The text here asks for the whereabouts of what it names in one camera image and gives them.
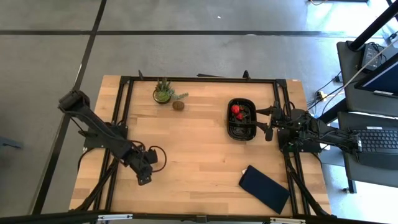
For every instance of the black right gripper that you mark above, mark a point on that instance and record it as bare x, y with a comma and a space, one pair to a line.
281, 118

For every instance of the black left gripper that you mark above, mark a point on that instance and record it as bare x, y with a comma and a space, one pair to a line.
141, 165

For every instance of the red strawberry green leaves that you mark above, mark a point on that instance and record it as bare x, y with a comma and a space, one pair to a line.
235, 109
239, 116

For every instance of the brown kiwi fruit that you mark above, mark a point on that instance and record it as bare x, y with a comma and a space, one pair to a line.
178, 105

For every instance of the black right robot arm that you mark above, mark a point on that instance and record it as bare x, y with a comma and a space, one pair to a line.
335, 137

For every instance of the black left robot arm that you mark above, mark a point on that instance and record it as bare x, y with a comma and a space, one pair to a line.
93, 121

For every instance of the black plastic tupperware container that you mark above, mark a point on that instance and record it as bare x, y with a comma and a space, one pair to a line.
241, 130

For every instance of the white power strip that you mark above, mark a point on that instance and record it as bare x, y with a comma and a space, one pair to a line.
320, 95

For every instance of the dark blue cloth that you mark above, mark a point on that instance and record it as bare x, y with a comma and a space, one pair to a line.
264, 188

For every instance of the black desk foot bar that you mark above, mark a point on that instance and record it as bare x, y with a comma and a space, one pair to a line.
337, 109

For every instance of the green succulent in black pot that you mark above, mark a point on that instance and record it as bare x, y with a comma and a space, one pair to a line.
162, 95

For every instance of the black desk with monitor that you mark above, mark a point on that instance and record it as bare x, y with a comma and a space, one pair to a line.
354, 99

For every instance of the black desk with keyboard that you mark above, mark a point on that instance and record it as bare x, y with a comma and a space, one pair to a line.
367, 177

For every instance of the black laptop keyboard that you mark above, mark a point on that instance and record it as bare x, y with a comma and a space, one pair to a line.
382, 146

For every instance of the black power adapter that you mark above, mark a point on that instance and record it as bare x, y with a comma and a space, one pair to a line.
370, 56

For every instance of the black computer monitor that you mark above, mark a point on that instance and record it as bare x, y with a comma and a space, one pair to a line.
382, 79

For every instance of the grey floor object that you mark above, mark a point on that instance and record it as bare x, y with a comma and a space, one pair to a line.
9, 143

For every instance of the silver beam bracket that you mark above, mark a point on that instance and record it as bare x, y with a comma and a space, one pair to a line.
115, 217
287, 221

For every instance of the black aluminium table frame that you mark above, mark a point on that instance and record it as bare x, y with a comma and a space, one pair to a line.
236, 80

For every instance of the black wall plug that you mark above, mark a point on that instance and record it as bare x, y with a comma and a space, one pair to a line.
337, 77

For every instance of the black overhead frame beam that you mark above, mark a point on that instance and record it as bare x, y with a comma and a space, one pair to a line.
46, 220

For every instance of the black diagonal post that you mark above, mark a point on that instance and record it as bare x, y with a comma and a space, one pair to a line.
373, 26

